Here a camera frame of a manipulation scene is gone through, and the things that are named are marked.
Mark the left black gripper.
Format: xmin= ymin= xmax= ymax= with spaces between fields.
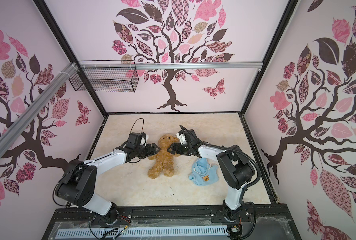
xmin=135 ymin=143 xmax=161 ymax=159

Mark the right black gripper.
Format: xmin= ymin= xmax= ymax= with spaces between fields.
xmin=167 ymin=143 xmax=193 ymax=156

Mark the brown plush teddy bear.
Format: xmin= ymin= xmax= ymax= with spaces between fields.
xmin=148 ymin=134 xmax=179 ymax=179

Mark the light blue bear hoodie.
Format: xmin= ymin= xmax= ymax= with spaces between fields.
xmin=189 ymin=158 xmax=219 ymax=187

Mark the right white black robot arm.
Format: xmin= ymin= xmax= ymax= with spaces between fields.
xmin=168 ymin=141 xmax=262 ymax=216

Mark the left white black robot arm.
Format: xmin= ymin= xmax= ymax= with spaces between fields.
xmin=54 ymin=143 xmax=161 ymax=222

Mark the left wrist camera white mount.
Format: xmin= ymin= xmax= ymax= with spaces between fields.
xmin=126 ymin=133 xmax=149 ymax=149

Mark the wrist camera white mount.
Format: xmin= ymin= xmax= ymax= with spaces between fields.
xmin=126 ymin=133 xmax=149 ymax=149
xmin=177 ymin=129 xmax=197 ymax=145

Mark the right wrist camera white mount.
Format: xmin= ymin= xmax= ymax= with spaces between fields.
xmin=177 ymin=129 xmax=197 ymax=145

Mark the left wrist camera black cable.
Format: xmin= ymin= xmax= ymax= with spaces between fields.
xmin=129 ymin=117 xmax=146 ymax=135

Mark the white slotted cable duct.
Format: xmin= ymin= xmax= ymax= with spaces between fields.
xmin=55 ymin=226 xmax=229 ymax=240

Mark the black wire basket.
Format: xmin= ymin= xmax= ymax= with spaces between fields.
xmin=69 ymin=60 xmax=140 ymax=93

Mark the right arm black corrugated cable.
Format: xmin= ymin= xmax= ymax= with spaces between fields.
xmin=179 ymin=124 xmax=262 ymax=211

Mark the aluminium rail back wall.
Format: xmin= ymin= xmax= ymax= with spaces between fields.
xmin=80 ymin=62 xmax=263 ymax=70

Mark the aluminium rail wall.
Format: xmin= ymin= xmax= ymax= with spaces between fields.
xmin=80 ymin=62 xmax=263 ymax=70
xmin=0 ymin=63 xmax=77 ymax=159

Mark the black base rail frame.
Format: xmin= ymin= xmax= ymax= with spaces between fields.
xmin=43 ymin=203 xmax=301 ymax=240

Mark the aluminium rail left wall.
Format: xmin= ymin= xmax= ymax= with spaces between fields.
xmin=0 ymin=63 xmax=77 ymax=159

